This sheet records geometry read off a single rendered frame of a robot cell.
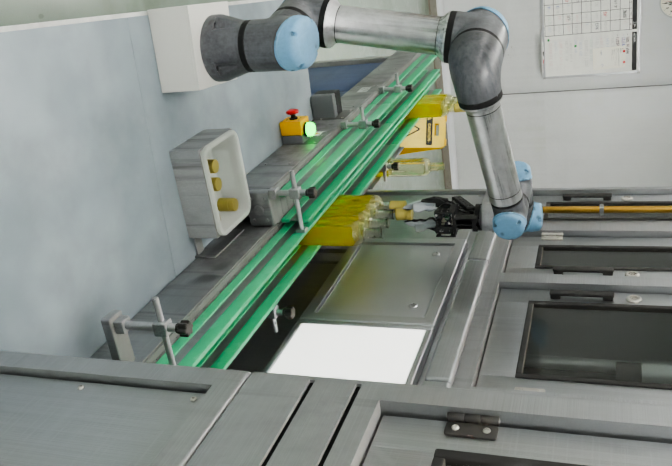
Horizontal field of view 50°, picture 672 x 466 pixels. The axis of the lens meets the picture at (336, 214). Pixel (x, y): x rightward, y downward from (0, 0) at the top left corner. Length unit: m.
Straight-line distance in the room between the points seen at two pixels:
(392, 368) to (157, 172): 0.67
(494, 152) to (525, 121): 6.27
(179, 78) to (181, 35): 0.09
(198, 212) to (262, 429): 0.91
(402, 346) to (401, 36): 0.69
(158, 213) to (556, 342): 0.94
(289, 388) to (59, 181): 0.66
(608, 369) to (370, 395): 0.82
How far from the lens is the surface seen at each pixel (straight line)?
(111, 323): 1.37
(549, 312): 1.84
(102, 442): 0.99
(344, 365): 1.61
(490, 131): 1.60
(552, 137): 7.93
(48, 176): 1.41
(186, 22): 1.65
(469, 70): 1.55
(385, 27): 1.68
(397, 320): 1.74
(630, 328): 1.79
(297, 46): 1.60
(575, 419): 0.88
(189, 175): 1.71
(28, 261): 1.37
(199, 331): 1.52
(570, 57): 7.70
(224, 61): 1.66
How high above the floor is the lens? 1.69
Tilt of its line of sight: 20 degrees down
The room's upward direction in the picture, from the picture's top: 90 degrees clockwise
